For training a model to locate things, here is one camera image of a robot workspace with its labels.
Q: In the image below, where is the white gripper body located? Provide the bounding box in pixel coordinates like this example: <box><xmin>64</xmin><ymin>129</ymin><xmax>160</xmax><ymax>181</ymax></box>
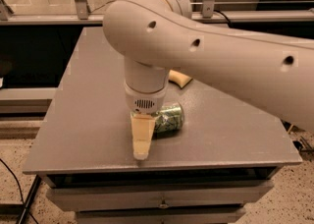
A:
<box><xmin>124</xmin><ymin>83</ymin><xmax>168</xmax><ymax>114</ymax></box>

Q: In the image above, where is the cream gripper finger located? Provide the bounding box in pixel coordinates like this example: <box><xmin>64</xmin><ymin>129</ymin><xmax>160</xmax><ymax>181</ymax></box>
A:
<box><xmin>131</xmin><ymin>113</ymin><xmax>155</xmax><ymax>160</ymax></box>

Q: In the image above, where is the green soda can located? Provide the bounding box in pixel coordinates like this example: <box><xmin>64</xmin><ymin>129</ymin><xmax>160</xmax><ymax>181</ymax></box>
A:
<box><xmin>153</xmin><ymin>102</ymin><xmax>184</xmax><ymax>134</ymax></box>

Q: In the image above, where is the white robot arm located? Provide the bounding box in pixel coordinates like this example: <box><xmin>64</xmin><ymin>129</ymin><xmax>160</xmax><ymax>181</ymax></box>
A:
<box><xmin>103</xmin><ymin>0</ymin><xmax>314</xmax><ymax>160</ymax></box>

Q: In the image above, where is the yellow wavy sponge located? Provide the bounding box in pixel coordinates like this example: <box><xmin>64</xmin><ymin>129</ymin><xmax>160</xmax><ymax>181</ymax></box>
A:
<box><xmin>169</xmin><ymin>70</ymin><xmax>191</xmax><ymax>88</ymax></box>

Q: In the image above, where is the grey table drawer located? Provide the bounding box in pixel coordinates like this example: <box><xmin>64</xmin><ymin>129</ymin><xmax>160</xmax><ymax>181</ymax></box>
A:
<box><xmin>46</xmin><ymin>180</ymin><xmax>274</xmax><ymax>212</ymax></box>

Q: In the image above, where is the black floor cable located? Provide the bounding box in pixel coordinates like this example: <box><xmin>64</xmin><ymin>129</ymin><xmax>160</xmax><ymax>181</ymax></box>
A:
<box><xmin>0</xmin><ymin>158</ymin><xmax>40</xmax><ymax>224</ymax></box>

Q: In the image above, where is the grey metal rail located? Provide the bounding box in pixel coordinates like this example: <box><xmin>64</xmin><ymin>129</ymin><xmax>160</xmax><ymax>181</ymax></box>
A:
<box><xmin>0</xmin><ymin>9</ymin><xmax>314</xmax><ymax>26</ymax></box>

